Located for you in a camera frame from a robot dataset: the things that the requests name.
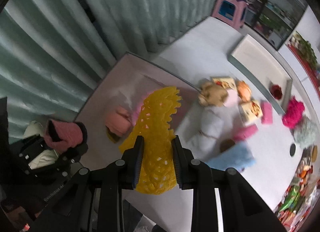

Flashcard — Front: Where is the yellow foam fruit net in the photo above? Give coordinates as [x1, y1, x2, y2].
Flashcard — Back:
[119, 86, 182, 195]

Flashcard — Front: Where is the pink sponge block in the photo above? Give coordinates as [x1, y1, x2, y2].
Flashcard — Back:
[233, 124, 258, 142]
[261, 101, 273, 125]

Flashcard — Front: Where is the black pink knitted shoe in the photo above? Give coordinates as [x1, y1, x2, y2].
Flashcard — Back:
[44, 119, 87, 154]

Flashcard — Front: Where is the white fluffy cloth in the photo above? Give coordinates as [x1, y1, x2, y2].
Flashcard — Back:
[188, 109, 224, 153]

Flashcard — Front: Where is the blue chenille mat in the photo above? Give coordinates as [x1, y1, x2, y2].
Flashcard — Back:
[205, 141, 255, 172]

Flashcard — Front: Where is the light pink fluffy duster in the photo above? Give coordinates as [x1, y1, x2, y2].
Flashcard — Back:
[131, 102, 143, 125]

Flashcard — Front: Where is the brown plush toy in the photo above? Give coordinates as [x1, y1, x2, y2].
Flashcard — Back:
[198, 81, 228, 107]

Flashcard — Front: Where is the round pink puff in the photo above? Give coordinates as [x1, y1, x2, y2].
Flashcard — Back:
[223, 88, 239, 107]

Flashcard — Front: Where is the cartoon tissue pack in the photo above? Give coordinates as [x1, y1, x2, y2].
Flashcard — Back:
[239, 100, 263, 125]
[212, 77, 236, 90]

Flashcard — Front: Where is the left grey storage box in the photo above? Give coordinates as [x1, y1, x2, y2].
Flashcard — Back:
[76, 53, 201, 170]

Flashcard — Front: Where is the orange sponge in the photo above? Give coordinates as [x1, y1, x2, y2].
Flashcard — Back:
[236, 81, 252, 103]

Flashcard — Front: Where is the green snack bag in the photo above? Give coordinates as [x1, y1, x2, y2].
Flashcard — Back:
[278, 185, 300, 212]

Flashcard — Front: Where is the black table hole cap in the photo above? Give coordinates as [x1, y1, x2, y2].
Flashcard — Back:
[290, 143, 296, 157]

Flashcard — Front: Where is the red fabric rose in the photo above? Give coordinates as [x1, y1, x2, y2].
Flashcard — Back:
[270, 84, 283, 100]

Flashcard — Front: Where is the jar with gold lid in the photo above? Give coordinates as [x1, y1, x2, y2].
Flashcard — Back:
[302, 145, 318, 163]

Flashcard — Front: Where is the pale green bath pouf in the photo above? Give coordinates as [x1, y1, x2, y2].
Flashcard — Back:
[293, 116, 318, 149]

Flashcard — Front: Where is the magenta fluffy duster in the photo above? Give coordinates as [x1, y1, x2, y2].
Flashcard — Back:
[282, 96, 305, 129]

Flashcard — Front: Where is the far grey storage tray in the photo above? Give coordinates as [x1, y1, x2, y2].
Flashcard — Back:
[228, 34, 292, 115]

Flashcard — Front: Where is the green curtain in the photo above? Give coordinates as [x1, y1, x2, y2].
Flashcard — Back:
[1, 0, 216, 142]

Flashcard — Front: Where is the pink plastic stool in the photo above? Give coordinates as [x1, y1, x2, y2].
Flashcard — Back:
[212, 0, 248, 30]

